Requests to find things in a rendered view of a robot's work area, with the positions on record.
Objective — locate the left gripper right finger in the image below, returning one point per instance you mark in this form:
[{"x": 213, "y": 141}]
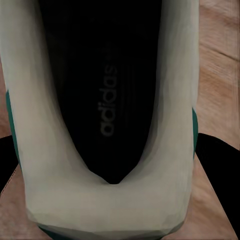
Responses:
[{"x": 221, "y": 163}]

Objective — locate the gym shoe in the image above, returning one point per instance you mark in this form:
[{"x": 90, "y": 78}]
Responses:
[{"x": 101, "y": 98}]

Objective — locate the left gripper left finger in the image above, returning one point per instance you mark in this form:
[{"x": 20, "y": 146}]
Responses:
[{"x": 8, "y": 160}]

